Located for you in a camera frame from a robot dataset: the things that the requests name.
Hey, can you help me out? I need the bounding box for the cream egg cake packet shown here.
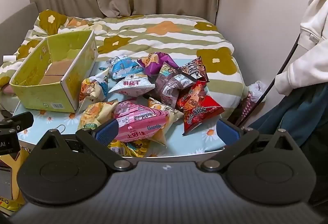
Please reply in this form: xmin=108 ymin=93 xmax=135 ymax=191
xmin=147 ymin=97 xmax=184 ymax=148

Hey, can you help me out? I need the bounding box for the yellow crinkled snack packet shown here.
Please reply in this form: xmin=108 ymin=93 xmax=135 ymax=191
xmin=108 ymin=138 xmax=151 ymax=158

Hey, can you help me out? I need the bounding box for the black pole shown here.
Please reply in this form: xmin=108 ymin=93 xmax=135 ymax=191
xmin=237 ymin=32 xmax=302 ymax=127

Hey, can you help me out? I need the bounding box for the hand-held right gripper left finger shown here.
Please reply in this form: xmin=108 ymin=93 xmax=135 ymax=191
xmin=33 ymin=118 xmax=134 ymax=171

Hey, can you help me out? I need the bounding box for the green cardboard box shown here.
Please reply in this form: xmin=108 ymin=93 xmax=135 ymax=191
xmin=9 ymin=30 xmax=98 ymax=113

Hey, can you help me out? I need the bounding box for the thin wire loop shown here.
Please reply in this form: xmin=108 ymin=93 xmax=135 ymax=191
xmin=52 ymin=124 xmax=66 ymax=135

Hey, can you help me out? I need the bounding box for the yellow green-label snack packet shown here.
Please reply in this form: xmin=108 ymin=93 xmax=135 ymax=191
xmin=77 ymin=99 xmax=119 ymax=131

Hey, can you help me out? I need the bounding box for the flowered striped blanket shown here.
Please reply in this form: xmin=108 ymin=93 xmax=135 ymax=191
xmin=0 ymin=9 xmax=246 ymax=112

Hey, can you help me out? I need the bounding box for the white plastic bag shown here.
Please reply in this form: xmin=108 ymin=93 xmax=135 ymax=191
xmin=247 ymin=80 xmax=269 ymax=103

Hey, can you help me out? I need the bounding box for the blue daisy print tablecloth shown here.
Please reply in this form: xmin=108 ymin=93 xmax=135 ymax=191
xmin=13 ymin=58 xmax=237 ymax=159

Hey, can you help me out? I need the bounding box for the yellow bag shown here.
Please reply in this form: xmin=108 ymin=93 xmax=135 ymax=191
xmin=0 ymin=147 xmax=31 ymax=212

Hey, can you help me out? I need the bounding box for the purple ribbed object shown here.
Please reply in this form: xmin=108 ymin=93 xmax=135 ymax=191
xmin=234 ymin=96 xmax=257 ymax=125

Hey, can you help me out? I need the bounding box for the white red-print snack packet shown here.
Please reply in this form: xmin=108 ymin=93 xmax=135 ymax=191
xmin=108 ymin=74 xmax=156 ymax=98

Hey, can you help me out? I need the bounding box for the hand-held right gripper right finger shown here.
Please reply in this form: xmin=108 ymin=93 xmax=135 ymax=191
xmin=200 ymin=118 xmax=302 ymax=172

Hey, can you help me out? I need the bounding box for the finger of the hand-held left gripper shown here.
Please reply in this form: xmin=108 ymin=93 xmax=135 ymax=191
xmin=0 ymin=111 xmax=34 ymax=135

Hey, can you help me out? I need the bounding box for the mauve snack packet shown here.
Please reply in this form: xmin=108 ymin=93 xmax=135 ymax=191
xmin=153 ymin=62 xmax=203 ymax=110

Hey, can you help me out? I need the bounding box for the white hoodie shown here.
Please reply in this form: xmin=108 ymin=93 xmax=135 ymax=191
xmin=275 ymin=0 xmax=328 ymax=97

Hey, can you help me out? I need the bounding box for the red snack packet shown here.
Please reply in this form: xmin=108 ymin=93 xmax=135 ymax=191
xmin=176 ymin=80 xmax=225 ymax=137

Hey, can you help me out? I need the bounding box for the purple snack packet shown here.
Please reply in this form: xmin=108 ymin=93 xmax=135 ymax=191
xmin=137 ymin=52 xmax=180 ymax=76

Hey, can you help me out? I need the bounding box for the pink snack packet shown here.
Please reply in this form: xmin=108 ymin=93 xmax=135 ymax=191
xmin=113 ymin=100 xmax=170 ymax=143

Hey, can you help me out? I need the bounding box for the pink cloth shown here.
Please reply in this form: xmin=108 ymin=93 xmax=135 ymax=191
xmin=0 ymin=84 xmax=16 ymax=98

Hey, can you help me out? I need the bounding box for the grey headboard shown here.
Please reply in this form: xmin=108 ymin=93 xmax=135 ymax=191
xmin=0 ymin=2 xmax=39 ymax=59

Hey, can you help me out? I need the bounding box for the brown big-letter snack packet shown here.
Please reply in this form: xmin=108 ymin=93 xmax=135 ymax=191
xmin=181 ymin=56 xmax=210 ymax=83

